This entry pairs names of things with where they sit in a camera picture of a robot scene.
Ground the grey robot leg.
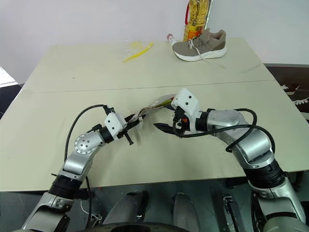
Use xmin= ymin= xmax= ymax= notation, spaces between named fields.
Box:
xmin=170 ymin=191 xmax=201 ymax=232
xmin=103 ymin=190 xmax=149 ymax=226

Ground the clear plastic snack bag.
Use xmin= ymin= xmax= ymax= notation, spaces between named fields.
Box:
xmin=138 ymin=93 xmax=177 ymax=119

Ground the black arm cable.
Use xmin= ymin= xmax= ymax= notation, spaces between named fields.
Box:
xmin=172 ymin=108 xmax=257 ymax=153
xmin=64 ymin=104 xmax=114 ymax=167

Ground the yellow plastic toothbrush packet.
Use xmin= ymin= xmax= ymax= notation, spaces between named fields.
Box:
xmin=123 ymin=42 xmax=155 ymax=63

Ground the thin white cable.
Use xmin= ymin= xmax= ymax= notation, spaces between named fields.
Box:
xmin=81 ymin=199 xmax=103 ymax=222

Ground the grey right robot leg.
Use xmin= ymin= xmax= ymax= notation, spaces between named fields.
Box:
xmin=170 ymin=191 xmax=201 ymax=232

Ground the grey left robot leg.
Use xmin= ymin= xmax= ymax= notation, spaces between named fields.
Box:
xmin=103 ymin=190 xmax=149 ymax=226

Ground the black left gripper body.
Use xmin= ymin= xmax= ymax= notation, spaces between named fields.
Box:
xmin=116 ymin=117 xmax=135 ymax=147

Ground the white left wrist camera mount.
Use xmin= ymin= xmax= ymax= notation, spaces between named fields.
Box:
xmin=104 ymin=112 xmax=128 ymax=141

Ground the taupe sneaker white sole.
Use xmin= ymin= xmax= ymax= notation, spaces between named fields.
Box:
xmin=172 ymin=28 xmax=228 ymax=62

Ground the yellow cooking oil bottle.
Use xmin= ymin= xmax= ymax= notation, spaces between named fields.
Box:
xmin=182 ymin=0 xmax=213 ymax=42

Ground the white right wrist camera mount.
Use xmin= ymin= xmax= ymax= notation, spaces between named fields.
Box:
xmin=170 ymin=87 xmax=200 ymax=132

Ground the clear plastic wrapper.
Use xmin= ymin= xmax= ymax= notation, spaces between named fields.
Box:
xmin=117 ymin=40 xmax=147 ymax=59

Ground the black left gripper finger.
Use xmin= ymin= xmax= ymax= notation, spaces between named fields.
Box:
xmin=127 ymin=116 xmax=147 ymax=131
xmin=125 ymin=113 xmax=141 ymax=123

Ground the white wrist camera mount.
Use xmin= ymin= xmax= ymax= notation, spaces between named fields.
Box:
xmin=170 ymin=87 xmax=200 ymax=132
xmin=104 ymin=112 xmax=128 ymax=141

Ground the black cabinet white floral pattern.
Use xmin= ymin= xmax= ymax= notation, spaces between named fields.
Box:
xmin=262 ymin=63 xmax=309 ymax=119

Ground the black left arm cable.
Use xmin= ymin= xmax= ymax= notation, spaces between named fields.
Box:
xmin=64 ymin=104 xmax=114 ymax=167

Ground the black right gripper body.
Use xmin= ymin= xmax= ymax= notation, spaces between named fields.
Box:
xmin=171 ymin=107 xmax=194 ymax=138

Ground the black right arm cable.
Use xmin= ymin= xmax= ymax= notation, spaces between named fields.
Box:
xmin=172 ymin=108 xmax=257 ymax=153

